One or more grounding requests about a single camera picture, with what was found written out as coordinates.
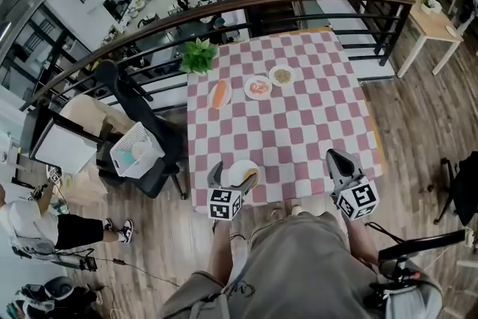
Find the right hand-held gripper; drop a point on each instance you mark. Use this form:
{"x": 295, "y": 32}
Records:
{"x": 356, "y": 198}

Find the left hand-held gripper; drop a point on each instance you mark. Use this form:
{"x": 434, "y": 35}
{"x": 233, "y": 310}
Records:
{"x": 224, "y": 203}

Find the yellow food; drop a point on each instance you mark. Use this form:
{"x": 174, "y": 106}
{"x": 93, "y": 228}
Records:
{"x": 252, "y": 173}

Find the person's right forearm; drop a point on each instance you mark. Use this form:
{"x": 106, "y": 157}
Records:
{"x": 360, "y": 243}

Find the person's left forearm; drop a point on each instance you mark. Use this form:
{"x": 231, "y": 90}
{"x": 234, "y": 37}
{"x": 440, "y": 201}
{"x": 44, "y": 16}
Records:
{"x": 222, "y": 254}

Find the orange carrot on plate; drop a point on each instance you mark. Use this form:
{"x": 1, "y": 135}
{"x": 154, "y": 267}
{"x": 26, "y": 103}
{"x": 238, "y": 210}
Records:
{"x": 227, "y": 99}

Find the white plate with red food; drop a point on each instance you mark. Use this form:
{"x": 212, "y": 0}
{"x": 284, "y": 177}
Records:
{"x": 257, "y": 87}

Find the white plate with brown food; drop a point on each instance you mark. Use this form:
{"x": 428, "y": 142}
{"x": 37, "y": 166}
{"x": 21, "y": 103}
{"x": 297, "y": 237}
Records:
{"x": 282, "y": 75}

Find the white-legged table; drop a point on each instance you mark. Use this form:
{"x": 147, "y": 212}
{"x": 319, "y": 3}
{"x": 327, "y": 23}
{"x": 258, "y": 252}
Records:
{"x": 377, "y": 138}

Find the pink white checkered tablecloth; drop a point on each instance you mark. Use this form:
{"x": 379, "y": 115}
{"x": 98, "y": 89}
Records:
{"x": 298, "y": 130}

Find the person's white shoe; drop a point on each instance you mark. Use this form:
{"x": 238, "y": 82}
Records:
{"x": 295, "y": 211}

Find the white plastic basket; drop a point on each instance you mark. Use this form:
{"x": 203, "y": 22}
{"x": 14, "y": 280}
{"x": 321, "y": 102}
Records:
{"x": 143, "y": 160}

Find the black mounted tablet screen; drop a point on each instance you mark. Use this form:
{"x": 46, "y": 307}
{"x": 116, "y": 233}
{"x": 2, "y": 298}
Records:
{"x": 422, "y": 244}

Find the person's grey shirt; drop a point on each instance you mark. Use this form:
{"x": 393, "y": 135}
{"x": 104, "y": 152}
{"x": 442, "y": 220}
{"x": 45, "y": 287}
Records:
{"x": 298, "y": 272}

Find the potted green plant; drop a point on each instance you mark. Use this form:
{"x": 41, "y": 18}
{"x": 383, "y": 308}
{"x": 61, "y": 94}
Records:
{"x": 198, "y": 56}

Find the black office chair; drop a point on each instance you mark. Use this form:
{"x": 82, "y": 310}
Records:
{"x": 470, "y": 190}
{"x": 127, "y": 97}

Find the grey chest pack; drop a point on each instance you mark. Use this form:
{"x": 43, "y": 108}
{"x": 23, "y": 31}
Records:
{"x": 425, "y": 295}

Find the wooden desk with white legs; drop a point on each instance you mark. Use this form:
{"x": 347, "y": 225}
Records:
{"x": 429, "y": 26}

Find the white light panel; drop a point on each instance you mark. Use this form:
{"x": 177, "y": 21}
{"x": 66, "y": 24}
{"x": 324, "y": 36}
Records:
{"x": 63, "y": 149}

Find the small potted plant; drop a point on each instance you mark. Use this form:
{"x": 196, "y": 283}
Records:
{"x": 429, "y": 5}

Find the black tablet mount clamp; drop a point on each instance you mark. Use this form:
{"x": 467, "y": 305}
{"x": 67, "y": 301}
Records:
{"x": 403, "y": 274}

